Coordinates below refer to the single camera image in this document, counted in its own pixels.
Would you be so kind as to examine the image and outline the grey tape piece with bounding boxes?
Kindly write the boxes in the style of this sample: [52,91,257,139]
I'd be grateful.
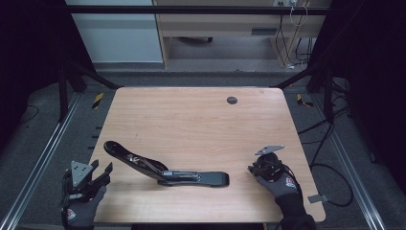
[307,194,330,204]

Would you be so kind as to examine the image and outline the black long-arm stapler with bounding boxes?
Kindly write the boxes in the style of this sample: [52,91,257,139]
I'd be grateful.
[102,140,230,188]

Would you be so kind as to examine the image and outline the white cabinet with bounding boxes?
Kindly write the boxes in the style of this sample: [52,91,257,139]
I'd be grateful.
[64,0,165,64]

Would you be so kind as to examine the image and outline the person's right hand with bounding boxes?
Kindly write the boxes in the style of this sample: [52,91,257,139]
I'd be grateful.
[257,172,302,199]

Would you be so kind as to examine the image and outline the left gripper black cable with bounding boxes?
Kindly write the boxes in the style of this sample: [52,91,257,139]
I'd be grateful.
[60,171,71,221]

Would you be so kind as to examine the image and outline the black cables under desk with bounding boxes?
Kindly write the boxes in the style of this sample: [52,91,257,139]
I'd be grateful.
[276,13,315,69]

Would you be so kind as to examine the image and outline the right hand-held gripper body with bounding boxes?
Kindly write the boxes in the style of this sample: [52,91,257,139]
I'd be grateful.
[254,145,285,180]

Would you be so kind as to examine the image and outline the thin black floor cable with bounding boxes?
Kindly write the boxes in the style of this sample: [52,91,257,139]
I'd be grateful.
[19,104,40,125]

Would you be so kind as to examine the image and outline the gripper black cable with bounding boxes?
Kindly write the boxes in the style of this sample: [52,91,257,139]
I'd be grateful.
[60,171,71,221]
[286,172,303,195]

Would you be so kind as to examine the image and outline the person's left hand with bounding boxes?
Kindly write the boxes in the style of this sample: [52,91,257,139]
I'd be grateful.
[61,185,108,229]

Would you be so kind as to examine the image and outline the black metal stand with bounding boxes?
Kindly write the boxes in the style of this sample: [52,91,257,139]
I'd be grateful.
[271,58,337,123]
[56,58,123,123]

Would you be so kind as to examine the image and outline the white hanging cable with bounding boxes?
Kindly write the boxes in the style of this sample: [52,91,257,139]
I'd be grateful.
[288,5,309,28]

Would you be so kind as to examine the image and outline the black curtain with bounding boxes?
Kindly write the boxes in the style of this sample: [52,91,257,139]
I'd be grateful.
[307,0,406,188]
[0,0,95,151]

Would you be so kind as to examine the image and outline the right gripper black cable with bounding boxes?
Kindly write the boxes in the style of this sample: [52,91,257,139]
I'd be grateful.
[286,172,303,195]

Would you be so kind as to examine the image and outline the yellow black floor tape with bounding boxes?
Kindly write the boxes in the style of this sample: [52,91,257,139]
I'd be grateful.
[91,92,105,110]
[296,93,315,108]

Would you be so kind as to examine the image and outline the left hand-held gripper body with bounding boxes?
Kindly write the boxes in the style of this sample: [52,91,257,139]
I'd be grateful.
[61,160,107,205]

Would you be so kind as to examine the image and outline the light wooden desk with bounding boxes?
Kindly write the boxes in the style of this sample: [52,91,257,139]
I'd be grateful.
[152,0,330,69]

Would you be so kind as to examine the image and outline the black horizontal bar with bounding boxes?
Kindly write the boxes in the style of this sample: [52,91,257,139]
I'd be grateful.
[65,5,330,16]

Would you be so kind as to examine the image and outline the aluminium floor rail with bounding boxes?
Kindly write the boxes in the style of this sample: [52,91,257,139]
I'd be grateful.
[310,92,388,230]
[0,92,81,230]

